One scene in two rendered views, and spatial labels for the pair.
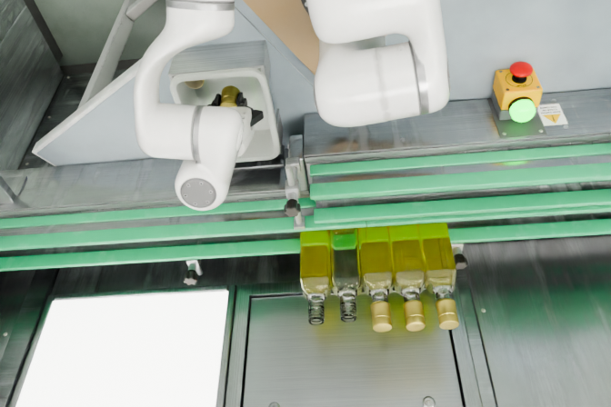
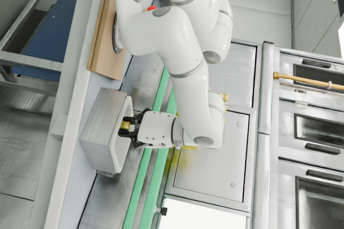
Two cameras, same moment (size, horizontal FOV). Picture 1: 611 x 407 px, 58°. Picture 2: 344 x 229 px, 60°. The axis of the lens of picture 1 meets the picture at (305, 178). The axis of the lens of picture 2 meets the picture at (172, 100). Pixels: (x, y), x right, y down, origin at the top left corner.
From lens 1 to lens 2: 85 cm
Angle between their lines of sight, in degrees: 52
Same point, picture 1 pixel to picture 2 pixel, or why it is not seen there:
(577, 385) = (235, 79)
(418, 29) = (223, 1)
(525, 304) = not seen: hidden behind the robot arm
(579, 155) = not seen: hidden behind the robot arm
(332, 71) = (218, 41)
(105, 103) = (61, 220)
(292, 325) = (194, 168)
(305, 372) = (219, 168)
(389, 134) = (149, 73)
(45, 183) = not seen: outside the picture
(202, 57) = (99, 123)
